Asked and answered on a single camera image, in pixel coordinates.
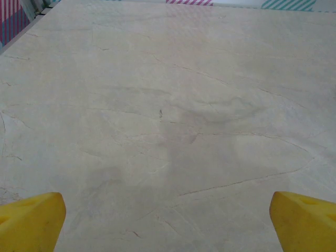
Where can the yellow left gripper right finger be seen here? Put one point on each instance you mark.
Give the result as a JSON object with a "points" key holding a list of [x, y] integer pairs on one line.
{"points": [[304, 225]]}

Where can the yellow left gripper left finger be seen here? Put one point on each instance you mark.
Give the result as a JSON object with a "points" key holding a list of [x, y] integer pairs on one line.
{"points": [[29, 223]]}

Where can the aluminium table side rail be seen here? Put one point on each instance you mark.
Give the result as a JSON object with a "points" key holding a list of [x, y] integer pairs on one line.
{"points": [[26, 29]]}

